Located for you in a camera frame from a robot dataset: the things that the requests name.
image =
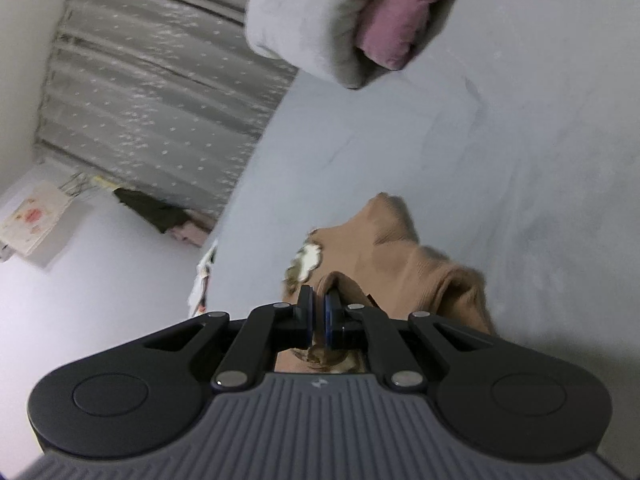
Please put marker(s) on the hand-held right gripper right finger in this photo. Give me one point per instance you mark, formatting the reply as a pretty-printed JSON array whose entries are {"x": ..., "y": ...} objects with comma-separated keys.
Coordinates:
[{"x": 330, "y": 317}]

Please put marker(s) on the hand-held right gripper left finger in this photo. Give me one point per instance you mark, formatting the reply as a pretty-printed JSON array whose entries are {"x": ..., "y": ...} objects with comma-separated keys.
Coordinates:
[{"x": 306, "y": 310}]

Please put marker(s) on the brown ribbed sweater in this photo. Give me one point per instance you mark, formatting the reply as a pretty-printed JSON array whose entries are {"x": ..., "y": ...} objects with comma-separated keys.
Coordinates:
[{"x": 400, "y": 265}]

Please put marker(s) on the open book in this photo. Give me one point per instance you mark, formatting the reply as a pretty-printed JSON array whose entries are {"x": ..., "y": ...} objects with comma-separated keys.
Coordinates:
[{"x": 202, "y": 280}]

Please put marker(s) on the pink hanging garment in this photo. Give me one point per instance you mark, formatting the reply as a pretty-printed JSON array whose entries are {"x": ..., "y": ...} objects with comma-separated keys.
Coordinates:
[{"x": 187, "y": 234}]

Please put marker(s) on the dark green hanging garment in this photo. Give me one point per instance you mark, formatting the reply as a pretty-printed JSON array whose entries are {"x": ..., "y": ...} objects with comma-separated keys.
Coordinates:
[{"x": 150, "y": 207}]

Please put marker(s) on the grey star print curtain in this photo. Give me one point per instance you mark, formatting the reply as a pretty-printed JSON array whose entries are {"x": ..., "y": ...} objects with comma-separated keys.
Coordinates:
[{"x": 150, "y": 85}]

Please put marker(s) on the grey quilt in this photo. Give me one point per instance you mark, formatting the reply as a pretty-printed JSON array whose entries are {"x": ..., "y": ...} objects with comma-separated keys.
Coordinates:
[{"x": 310, "y": 25}]

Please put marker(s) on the pink blanket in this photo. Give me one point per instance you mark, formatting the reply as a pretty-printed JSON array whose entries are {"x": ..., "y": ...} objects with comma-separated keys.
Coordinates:
[{"x": 405, "y": 20}]

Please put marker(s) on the wall poster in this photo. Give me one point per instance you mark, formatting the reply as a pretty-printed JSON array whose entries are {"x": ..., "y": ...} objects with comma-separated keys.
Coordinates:
[{"x": 30, "y": 220}]

